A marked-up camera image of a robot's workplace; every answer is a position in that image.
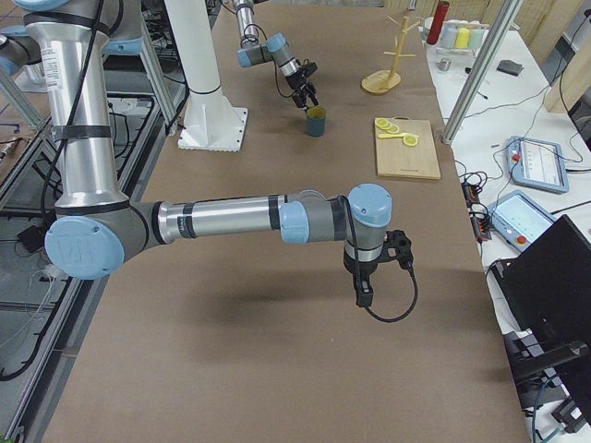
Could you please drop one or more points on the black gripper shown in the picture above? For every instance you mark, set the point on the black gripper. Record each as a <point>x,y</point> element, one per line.
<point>366,269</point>
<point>296,83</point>

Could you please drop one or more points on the dark green mug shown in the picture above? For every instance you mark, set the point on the dark green mug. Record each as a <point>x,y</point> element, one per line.
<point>315,121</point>

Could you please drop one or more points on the wooden cup rack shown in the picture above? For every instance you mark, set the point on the wooden cup rack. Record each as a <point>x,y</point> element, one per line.
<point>383,81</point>

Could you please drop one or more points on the small steel cup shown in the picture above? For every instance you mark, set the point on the small steel cup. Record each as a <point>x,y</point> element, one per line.
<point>444,65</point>

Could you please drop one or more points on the light blue cup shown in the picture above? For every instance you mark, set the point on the light blue cup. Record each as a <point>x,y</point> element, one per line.
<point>448,36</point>

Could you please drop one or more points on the yellow cup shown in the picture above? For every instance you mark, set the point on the yellow cup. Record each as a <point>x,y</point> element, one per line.
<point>462,38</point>

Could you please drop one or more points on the grey cup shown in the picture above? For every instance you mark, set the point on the grey cup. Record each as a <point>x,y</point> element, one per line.
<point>476,38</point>

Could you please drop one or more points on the bamboo cutting board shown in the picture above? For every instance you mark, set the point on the bamboo cutting board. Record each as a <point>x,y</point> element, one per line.
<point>396,160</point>

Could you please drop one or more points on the lemon slice front left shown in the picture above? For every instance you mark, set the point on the lemon slice front left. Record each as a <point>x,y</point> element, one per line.
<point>410,140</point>

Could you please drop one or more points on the red thermos bottle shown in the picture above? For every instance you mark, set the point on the red thermos bottle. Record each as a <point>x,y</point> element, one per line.
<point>437,22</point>

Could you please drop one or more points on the near teach pendant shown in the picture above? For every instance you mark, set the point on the near teach pendant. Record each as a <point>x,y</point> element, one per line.
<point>519,219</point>

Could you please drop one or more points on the teach pendant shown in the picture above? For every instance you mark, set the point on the teach pendant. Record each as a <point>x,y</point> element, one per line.
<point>538,164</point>
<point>519,219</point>

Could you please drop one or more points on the black monitor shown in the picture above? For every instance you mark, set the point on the black monitor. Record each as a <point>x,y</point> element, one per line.
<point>548,290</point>

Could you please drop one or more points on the small black square pad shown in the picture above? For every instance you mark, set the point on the small black square pad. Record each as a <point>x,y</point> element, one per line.
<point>510,67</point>

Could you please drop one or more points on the far teach pendant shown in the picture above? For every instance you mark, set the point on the far teach pendant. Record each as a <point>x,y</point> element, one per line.
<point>538,164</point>

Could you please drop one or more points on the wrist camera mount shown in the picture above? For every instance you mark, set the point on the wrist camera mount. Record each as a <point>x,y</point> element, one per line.
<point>398,247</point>
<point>308,68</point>

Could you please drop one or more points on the white camera mast base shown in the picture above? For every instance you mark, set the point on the white camera mast base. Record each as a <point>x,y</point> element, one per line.
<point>210,120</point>

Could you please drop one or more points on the aluminium frame post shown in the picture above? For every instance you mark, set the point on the aluminium frame post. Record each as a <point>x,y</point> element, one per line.
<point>490,47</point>

